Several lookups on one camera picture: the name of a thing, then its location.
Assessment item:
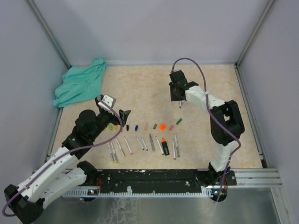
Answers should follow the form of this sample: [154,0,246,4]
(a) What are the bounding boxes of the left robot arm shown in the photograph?
[2,107,131,224]

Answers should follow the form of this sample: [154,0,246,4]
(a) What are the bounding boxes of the orange highlighter cap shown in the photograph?
[159,124,166,131]

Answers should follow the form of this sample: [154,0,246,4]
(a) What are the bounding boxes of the black orange highlighter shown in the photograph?
[161,138,170,156]

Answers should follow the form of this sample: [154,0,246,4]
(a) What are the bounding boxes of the purple cap pen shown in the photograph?
[149,134,155,152]

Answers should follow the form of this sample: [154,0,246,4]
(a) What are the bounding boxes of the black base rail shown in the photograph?
[80,169,223,194]

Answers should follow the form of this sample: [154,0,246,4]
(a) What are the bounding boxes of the teal cloth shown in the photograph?
[53,57,107,108]

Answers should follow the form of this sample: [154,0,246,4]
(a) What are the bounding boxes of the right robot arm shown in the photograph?
[169,70,245,185]

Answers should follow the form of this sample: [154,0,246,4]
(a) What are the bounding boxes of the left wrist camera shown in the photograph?
[96,94,116,113]

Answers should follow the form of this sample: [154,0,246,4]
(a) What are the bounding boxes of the pink cap pen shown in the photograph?
[124,136,133,155]
[172,139,177,160]

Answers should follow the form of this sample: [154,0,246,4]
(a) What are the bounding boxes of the yellow cap marker pen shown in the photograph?
[115,138,126,158]

